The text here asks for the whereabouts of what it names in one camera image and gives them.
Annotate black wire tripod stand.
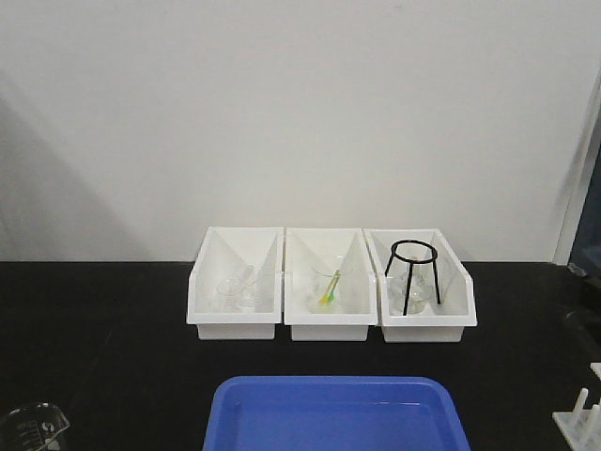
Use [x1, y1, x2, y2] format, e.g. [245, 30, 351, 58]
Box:
[385, 239, 442, 317]

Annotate left white storage bin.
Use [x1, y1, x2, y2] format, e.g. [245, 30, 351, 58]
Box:
[186, 226, 285, 341]

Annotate glass flask in right bin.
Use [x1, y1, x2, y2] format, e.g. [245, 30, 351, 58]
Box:
[386, 258, 434, 317]

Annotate grey pegboard drying rack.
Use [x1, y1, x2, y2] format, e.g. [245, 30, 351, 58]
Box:
[568, 155, 600, 278]

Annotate yellow green plastic spatulas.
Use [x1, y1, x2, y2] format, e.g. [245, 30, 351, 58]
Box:
[319, 270, 341, 305]

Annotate white storage bin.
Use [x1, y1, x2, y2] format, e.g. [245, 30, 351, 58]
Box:
[284, 227, 378, 342]
[363, 228, 478, 343]
[186, 226, 285, 341]

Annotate right white storage bin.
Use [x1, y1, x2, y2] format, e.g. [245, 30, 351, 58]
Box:
[363, 228, 478, 343]

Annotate small glassware in left bin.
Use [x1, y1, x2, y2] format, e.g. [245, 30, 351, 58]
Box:
[217, 265, 259, 314]

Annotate glass beaker in middle bin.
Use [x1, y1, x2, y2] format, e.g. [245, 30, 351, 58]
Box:
[307, 255, 352, 314]

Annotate blue plastic tray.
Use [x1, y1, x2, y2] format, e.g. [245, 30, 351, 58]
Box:
[203, 376, 470, 450]

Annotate middle white storage bin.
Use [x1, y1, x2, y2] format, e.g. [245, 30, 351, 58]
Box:
[284, 227, 378, 342]

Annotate clear glass beaker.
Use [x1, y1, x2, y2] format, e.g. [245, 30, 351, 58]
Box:
[1, 401, 70, 450]

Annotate white test tube rack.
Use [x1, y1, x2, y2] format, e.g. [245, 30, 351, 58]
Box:
[551, 387, 600, 451]

